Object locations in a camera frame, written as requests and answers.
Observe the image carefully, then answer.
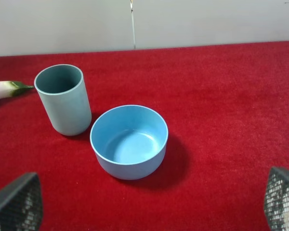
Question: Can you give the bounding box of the red felt table cloth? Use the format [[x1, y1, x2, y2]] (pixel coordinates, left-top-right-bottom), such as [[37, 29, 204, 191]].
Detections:
[[0, 41, 289, 231]]

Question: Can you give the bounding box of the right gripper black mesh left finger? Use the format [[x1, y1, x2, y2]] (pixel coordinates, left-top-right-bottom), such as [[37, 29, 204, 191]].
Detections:
[[0, 172, 43, 231]]

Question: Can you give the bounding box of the blue plastic bowl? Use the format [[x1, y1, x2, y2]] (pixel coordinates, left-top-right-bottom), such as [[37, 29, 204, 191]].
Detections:
[[90, 104, 169, 180]]

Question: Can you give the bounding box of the grey-green plastic cup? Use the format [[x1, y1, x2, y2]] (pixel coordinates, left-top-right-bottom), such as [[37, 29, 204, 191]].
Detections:
[[34, 64, 92, 136]]

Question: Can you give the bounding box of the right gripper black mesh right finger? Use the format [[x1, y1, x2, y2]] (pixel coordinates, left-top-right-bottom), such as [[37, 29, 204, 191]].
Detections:
[[264, 167, 289, 231]]

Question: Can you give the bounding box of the purple toy eggplant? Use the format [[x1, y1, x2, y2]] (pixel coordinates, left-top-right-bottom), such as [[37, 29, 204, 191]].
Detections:
[[0, 80, 34, 100]]

